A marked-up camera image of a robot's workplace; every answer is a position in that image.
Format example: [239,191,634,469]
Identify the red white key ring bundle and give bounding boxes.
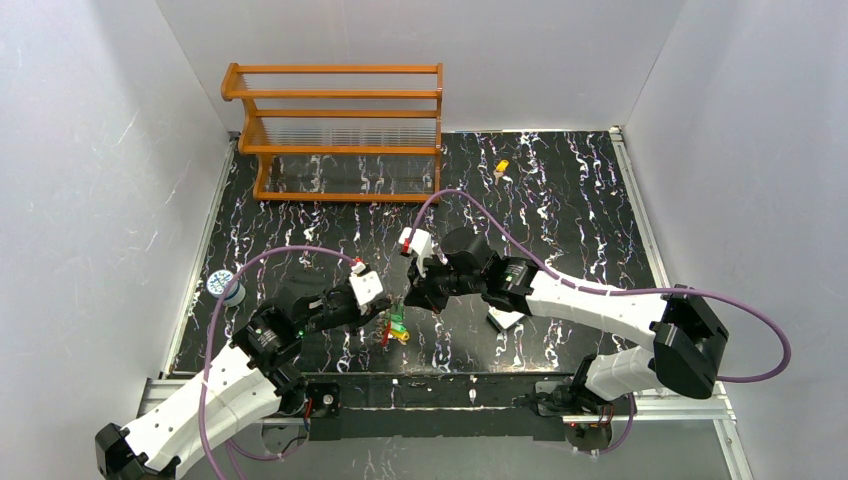
[378,301,412,348]

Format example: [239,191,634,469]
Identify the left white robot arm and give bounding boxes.
[95,283,391,479]

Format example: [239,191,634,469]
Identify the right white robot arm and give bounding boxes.
[398,228,729,403]

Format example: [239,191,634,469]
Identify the white card box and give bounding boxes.
[487,308,526,332]

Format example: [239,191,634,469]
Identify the blue white round tin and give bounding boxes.
[206,269,246,307]

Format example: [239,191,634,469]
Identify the yellow tagged key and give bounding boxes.
[492,159,512,185]

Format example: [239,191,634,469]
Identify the orange wooden rack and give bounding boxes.
[220,62,444,203]

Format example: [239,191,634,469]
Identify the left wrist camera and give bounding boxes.
[348,258,385,310]

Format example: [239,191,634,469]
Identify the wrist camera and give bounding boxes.
[348,258,385,310]
[398,227,433,278]

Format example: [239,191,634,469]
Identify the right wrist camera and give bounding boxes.
[398,227,433,278]

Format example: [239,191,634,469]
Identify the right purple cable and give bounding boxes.
[407,189,793,456]

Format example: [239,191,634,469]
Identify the purple cable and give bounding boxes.
[198,245,362,480]
[407,189,793,456]

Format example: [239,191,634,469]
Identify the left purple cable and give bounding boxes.
[198,245,362,480]

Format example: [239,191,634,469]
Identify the aluminium frame rail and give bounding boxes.
[609,126,753,479]

